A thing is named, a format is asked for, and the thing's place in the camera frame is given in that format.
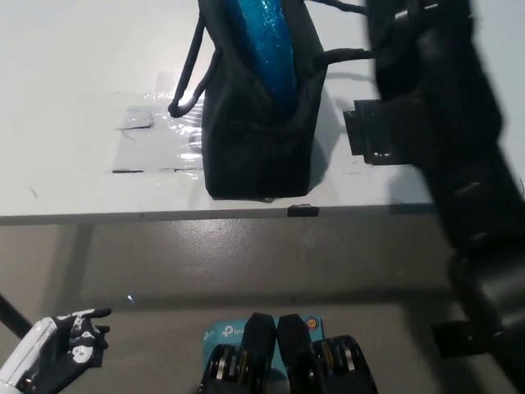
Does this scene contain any blue plate stack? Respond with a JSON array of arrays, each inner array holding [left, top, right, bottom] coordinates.
[[228, 0, 299, 117]]

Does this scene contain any small black tape strip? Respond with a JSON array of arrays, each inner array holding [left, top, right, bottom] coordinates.
[[288, 204, 320, 218]]

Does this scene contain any grey tape square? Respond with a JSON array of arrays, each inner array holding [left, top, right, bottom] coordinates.
[[116, 108, 155, 133]]

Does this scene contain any clear glossy tape patch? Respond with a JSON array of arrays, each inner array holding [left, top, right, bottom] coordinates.
[[81, 71, 206, 176]]

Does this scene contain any teal tp-link box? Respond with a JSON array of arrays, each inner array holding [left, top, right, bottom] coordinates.
[[203, 314, 327, 373]]

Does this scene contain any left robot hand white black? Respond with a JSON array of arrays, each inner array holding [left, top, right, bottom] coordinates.
[[0, 307, 112, 391]]

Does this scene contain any black fabric tote bag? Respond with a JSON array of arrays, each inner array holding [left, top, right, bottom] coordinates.
[[167, 0, 372, 201]]

